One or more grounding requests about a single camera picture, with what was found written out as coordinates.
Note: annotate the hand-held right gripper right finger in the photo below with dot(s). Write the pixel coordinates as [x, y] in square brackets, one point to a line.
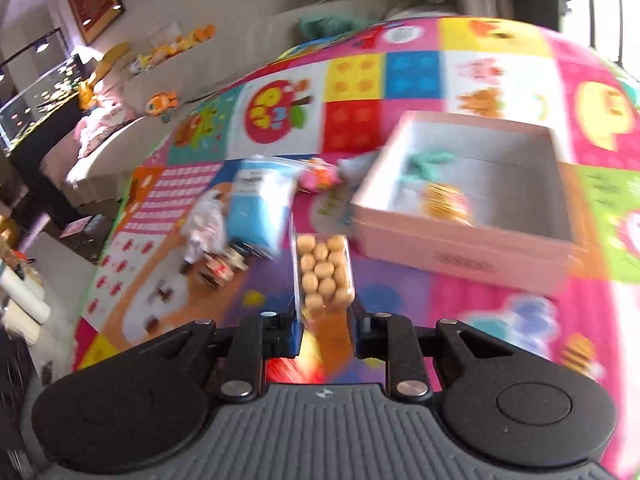
[367, 336]

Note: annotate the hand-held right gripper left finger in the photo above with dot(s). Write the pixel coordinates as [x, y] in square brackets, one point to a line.
[294, 337]

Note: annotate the clear box of round snacks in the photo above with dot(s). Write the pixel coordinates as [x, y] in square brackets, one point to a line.
[322, 272]

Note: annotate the pink cardboard box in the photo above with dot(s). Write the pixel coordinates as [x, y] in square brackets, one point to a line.
[465, 255]

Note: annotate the blue tissue pack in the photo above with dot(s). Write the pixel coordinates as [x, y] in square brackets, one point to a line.
[255, 210]

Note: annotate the pink pig figure toy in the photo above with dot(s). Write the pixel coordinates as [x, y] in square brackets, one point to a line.
[317, 178]

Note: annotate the small brown white toy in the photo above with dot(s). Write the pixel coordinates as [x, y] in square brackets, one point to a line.
[222, 266]

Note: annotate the white doll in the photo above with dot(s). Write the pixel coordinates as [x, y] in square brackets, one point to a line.
[205, 225]

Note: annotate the orange striped snack packet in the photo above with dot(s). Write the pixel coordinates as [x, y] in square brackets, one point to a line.
[447, 202]

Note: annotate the teal toy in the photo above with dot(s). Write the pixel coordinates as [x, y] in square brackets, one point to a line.
[427, 162]

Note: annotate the colourful printed play mat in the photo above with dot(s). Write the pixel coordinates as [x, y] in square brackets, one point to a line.
[410, 70]

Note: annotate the orange fish plush toy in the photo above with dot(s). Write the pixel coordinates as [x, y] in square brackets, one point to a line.
[161, 102]

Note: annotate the white paper rolls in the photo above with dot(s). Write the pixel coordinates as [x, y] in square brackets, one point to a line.
[25, 300]

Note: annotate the pink clothes pile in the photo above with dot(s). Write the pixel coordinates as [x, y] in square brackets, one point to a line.
[100, 125]

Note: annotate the beige sofa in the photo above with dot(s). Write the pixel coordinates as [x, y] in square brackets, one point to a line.
[240, 50]

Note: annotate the teal cloth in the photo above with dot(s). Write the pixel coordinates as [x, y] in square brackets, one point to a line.
[325, 25]

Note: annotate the row of yellow plush toys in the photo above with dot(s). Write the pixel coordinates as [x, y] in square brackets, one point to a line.
[175, 45]

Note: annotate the white paper card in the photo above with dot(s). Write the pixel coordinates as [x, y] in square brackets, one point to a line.
[165, 35]

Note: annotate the yellow banana plush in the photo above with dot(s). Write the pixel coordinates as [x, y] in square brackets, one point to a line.
[112, 57]

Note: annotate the glass fish tank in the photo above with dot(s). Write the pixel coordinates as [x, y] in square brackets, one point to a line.
[35, 90]

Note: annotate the large framed red picture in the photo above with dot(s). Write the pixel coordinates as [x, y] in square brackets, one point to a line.
[90, 0]

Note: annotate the window frame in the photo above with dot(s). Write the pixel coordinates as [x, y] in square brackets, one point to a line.
[612, 15]

